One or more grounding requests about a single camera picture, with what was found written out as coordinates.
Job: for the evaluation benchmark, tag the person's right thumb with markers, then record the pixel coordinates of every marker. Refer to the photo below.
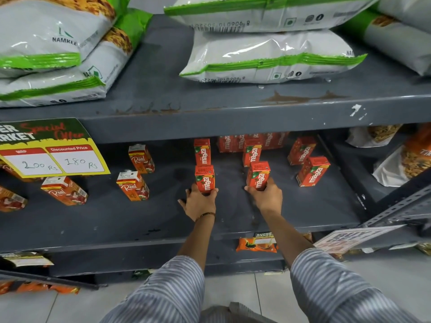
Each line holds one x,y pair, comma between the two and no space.
250,190

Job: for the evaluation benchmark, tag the orange snack packet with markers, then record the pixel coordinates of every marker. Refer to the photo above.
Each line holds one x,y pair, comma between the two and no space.
247,246

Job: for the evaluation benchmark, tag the white red offer sign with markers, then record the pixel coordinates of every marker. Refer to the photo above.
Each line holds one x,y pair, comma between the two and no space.
350,239

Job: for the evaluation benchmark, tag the person's left little finger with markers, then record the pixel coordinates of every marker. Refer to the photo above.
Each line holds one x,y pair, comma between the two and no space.
183,205

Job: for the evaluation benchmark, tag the slotted grey metal post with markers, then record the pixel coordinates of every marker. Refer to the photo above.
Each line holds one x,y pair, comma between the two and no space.
400,206

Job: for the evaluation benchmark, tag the row of orange packets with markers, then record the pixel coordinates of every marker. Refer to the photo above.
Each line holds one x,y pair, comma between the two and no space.
37,287

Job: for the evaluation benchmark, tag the person's left forearm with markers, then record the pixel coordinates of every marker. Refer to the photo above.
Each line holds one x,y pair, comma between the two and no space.
199,238

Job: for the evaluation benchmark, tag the orange white snack bag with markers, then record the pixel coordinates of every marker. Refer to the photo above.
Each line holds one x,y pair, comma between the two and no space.
410,158

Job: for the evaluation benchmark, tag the person's left thumb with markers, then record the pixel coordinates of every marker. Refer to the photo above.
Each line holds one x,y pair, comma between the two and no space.
212,192

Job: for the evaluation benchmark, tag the yellow green price sign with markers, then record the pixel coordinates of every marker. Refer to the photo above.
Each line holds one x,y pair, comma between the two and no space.
50,147

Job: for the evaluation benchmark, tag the pale flat packet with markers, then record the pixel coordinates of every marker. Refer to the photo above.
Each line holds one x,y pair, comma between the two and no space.
25,259

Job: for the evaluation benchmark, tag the white noodle snack bag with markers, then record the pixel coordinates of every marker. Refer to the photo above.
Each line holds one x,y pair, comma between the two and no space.
373,135

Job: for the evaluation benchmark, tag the person's right forearm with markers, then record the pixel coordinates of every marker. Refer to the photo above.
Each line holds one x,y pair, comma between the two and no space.
284,237

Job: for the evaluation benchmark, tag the row of orange cartons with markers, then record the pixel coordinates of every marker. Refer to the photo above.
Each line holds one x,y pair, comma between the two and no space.
251,140

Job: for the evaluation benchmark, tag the orange mango juice carton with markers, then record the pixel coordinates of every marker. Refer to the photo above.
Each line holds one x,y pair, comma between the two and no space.
301,151
252,153
258,174
313,171
202,152
204,178

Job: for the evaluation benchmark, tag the grey metal shelf rack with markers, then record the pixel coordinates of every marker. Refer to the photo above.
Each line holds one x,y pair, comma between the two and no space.
235,110

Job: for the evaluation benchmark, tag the small green shelf tag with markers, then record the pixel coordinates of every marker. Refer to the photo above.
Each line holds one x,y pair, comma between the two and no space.
265,238

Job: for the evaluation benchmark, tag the white green snack bag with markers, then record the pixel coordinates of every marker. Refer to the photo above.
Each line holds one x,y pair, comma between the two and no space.
397,43
43,33
269,58
407,6
67,85
269,13

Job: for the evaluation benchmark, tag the grey striped shirt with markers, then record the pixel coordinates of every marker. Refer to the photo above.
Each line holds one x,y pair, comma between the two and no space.
326,292

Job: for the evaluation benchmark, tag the person's left hand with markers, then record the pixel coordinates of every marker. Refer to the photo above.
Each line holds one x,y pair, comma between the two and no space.
198,205

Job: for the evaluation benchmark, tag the person's right hand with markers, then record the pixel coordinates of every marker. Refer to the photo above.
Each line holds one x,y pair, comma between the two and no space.
268,200

